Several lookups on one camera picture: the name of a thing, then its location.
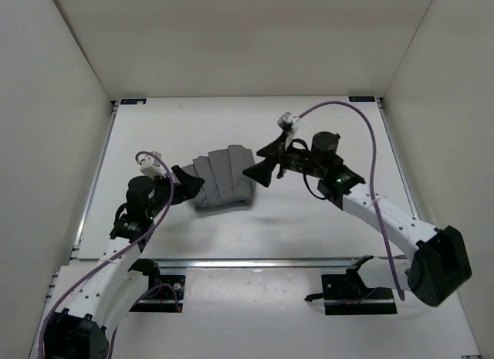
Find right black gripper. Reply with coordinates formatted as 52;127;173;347
244;131;325;187

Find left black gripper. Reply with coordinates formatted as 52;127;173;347
149;161;206;214

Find grey pleated skirt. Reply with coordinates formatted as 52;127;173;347
182;144;256;212

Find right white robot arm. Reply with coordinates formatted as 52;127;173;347
243;131;472;307

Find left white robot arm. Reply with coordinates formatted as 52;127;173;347
38;164;205;358

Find blue label back left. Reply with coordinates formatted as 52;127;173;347
120;98;147;105

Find blue label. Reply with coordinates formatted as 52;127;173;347
120;98;147;105
348;96;376;103

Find blue label back right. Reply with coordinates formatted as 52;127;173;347
348;96;376;103

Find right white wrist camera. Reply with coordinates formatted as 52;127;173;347
277;112;301;137

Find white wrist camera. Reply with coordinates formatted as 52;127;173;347
277;112;301;137
136;151;164;179

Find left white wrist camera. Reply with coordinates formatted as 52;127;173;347
136;151;164;179

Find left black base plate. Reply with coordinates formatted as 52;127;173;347
130;274;186;313

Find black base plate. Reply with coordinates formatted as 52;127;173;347
321;274;398;316
130;274;186;313

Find aluminium rail left side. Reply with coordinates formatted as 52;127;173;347
69;100;120;260

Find aluminium rail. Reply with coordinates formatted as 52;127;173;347
130;257;410;270
69;100;120;260

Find aluminium rail front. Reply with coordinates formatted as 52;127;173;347
130;257;410;270

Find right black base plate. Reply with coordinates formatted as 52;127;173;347
321;274;398;316

